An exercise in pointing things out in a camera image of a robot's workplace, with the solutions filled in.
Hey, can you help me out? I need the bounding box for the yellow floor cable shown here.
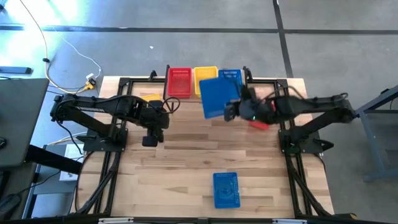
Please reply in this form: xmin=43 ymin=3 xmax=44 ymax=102
xmin=18 ymin=0 xmax=94 ymax=94

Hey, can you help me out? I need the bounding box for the black metal table frame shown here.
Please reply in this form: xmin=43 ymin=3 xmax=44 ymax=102
xmin=70 ymin=77 xmax=336 ymax=218

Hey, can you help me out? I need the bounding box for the yellow and white power plug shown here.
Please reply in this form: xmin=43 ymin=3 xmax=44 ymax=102
xmin=85 ymin=72 xmax=98 ymax=91

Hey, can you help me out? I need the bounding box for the black floor object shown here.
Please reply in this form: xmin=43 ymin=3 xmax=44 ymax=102
xmin=0 ymin=194 xmax=21 ymax=219

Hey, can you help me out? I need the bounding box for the black desk leg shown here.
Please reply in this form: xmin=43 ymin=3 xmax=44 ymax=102
xmin=24 ymin=144 xmax=83 ymax=175

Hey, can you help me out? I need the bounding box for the flat black device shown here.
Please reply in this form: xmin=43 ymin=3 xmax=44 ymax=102
xmin=0 ymin=65 xmax=33 ymax=75

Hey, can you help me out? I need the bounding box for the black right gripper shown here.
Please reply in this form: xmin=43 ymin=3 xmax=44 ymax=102
xmin=224 ymin=88 xmax=276 ymax=125

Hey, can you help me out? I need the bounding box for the grey desk top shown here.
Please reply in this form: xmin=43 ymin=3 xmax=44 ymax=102
xmin=0 ymin=77 xmax=50 ymax=169

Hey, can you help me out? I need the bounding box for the yellow small object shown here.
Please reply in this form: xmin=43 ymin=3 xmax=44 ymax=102
xmin=141 ymin=93 xmax=163 ymax=103

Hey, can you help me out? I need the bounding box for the blue-grey metal cart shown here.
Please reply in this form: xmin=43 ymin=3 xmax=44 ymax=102
xmin=354 ymin=83 xmax=398 ymax=183

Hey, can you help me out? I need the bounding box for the white paper sheet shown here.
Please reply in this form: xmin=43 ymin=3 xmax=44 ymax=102
xmin=58 ymin=142 xmax=85 ymax=182

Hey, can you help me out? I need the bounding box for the silver metal bracket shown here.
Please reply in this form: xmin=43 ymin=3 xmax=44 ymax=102
xmin=98 ymin=217 xmax=135 ymax=224
xmin=272 ymin=218 xmax=307 ymax=224

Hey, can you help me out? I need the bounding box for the white floor cable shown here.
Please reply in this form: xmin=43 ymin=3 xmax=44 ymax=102
xmin=60 ymin=35 xmax=103 ymax=79

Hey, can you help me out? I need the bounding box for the blue slotted plastic basket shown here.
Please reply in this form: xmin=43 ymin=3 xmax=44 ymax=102
xmin=198 ymin=77 xmax=243 ymax=120
xmin=218 ymin=68 xmax=244 ymax=94
xmin=213 ymin=172 xmax=241 ymax=209

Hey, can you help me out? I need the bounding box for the yellow slotted plastic basket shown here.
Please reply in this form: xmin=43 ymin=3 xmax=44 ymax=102
xmin=194 ymin=66 xmax=219 ymax=98

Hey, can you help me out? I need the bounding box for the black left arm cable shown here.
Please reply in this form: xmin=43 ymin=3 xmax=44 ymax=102
xmin=160 ymin=96 xmax=182 ymax=114

